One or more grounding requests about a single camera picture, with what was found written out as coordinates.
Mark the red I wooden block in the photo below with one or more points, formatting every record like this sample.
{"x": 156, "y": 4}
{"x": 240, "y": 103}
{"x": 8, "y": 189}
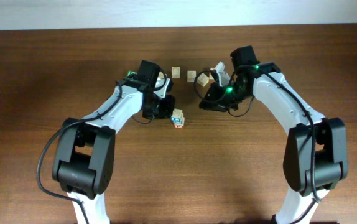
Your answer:
{"x": 191, "y": 74}

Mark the green B wooden block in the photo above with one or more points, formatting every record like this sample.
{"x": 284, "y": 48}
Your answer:
{"x": 130, "y": 74}

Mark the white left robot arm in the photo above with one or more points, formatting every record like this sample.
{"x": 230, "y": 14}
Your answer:
{"x": 84, "y": 158}

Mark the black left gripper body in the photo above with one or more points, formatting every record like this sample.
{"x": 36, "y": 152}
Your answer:
{"x": 159, "y": 107}

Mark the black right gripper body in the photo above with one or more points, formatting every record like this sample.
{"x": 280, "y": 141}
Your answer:
{"x": 213, "y": 101}

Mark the red A wooden block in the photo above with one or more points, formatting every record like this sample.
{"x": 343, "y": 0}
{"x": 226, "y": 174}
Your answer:
{"x": 176, "y": 72}

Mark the yellow edged wooden block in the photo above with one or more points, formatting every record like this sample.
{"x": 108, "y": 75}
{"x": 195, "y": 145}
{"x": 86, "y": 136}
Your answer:
{"x": 203, "y": 80}

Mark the blue edged wooden block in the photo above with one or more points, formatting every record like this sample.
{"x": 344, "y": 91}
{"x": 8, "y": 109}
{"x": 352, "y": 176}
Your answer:
{"x": 180, "y": 121}

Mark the blue lettered wooden block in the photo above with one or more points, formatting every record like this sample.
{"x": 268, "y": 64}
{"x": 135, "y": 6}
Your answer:
{"x": 177, "y": 113}

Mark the red nine wooden block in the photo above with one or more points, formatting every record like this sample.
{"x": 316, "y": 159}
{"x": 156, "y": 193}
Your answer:
{"x": 211, "y": 74}

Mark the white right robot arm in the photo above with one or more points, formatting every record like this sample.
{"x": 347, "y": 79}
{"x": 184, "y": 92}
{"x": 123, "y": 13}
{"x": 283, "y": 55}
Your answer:
{"x": 315, "y": 158}

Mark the green R wooden block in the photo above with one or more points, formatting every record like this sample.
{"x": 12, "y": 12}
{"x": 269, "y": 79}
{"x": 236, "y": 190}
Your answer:
{"x": 179, "y": 126}

